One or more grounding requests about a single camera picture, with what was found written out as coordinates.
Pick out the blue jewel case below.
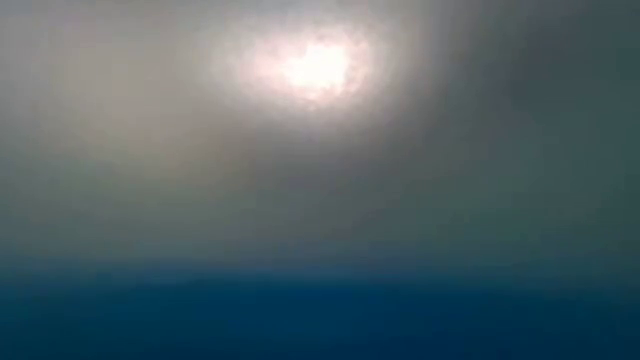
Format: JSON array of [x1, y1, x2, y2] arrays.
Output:
[[0, 259, 640, 360]]

